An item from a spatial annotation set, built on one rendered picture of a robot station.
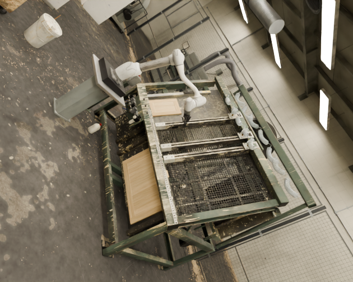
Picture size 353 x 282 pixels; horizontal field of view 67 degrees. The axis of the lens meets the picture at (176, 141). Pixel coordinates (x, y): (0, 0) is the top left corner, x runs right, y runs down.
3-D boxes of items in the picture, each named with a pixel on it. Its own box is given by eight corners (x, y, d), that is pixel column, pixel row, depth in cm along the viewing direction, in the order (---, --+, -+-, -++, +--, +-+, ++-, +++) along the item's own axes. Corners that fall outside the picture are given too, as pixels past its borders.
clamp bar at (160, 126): (154, 125, 349) (155, 112, 331) (238, 117, 376) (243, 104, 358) (156, 131, 343) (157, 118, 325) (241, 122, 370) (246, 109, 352)
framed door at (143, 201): (123, 162, 365) (122, 161, 364) (157, 144, 353) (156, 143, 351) (131, 225, 310) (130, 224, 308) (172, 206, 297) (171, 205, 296)
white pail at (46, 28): (22, 23, 348) (49, 3, 337) (41, 40, 372) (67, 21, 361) (21, 38, 331) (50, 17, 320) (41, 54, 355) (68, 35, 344)
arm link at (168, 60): (120, 65, 323) (125, 65, 344) (123, 79, 327) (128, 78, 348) (182, 49, 312) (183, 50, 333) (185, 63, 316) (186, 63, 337)
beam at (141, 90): (136, 89, 402) (136, 83, 394) (144, 88, 405) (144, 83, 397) (166, 230, 267) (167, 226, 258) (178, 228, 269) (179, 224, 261)
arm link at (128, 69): (113, 68, 306) (129, 59, 302) (117, 68, 324) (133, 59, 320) (120, 81, 310) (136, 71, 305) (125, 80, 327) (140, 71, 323)
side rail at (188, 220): (176, 220, 274) (177, 216, 266) (272, 203, 299) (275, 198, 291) (177, 228, 269) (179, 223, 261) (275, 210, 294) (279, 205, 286)
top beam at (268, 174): (213, 81, 426) (214, 76, 418) (219, 80, 428) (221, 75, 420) (277, 207, 290) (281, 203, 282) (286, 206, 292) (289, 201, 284)
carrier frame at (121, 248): (93, 111, 415) (138, 84, 396) (142, 151, 518) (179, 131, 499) (101, 255, 279) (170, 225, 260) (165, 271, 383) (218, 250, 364)
